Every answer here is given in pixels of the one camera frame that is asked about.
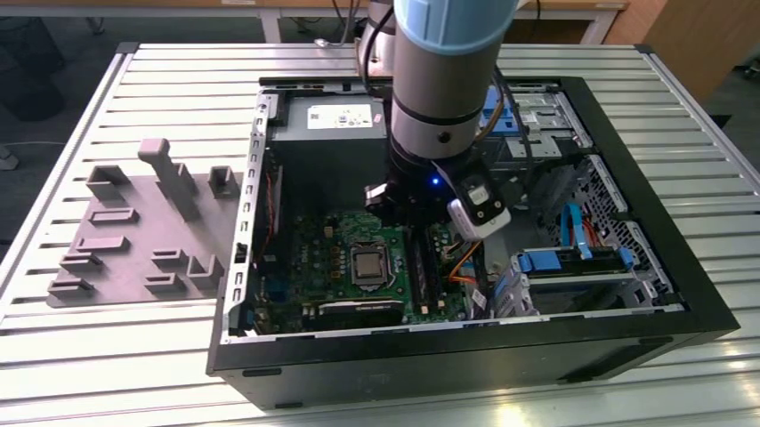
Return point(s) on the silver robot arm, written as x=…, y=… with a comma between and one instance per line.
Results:
x=445, y=80

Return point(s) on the CPU socket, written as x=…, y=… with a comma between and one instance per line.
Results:
x=367, y=247

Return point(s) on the grey power supply unit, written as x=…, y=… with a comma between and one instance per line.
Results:
x=333, y=173

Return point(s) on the silver CPU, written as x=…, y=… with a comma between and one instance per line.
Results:
x=368, y=266

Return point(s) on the green motherboard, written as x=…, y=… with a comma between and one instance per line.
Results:
x=314, y=240

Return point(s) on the blue empty disk carrier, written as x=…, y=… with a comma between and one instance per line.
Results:
x=487, y=113

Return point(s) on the metal optical drive cage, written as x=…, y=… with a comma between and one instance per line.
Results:
x=547, y=149

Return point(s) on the hard disk in blue carrier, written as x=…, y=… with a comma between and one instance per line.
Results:
x=542, y=262

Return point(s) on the black graphics card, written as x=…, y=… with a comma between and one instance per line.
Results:
x=356, y=313

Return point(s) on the metal disk bay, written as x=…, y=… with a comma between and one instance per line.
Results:
x=582, y=278

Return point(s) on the black PC case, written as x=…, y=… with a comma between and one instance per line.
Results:
x=416, y=369

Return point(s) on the grey parts rack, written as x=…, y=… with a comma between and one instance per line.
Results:
x=137, y=209

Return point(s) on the wooden desk white legs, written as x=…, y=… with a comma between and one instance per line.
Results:
x=178, y=12

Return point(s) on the wooden cabinet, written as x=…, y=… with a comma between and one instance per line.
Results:
x=695, y=40

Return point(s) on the black mesh bin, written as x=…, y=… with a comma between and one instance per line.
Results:
x=30, y=53

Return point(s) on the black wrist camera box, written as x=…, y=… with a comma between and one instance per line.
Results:
x=377, y=200

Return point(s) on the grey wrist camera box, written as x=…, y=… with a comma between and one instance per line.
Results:
x=481, y=227

